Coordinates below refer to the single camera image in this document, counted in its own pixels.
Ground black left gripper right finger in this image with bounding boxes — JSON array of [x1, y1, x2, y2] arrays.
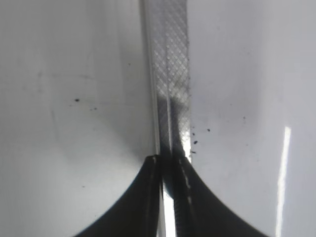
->
[[171, 156, 266, 237]]

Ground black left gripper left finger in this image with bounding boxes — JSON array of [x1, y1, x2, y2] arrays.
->
[[77, 155, 161, 237]]

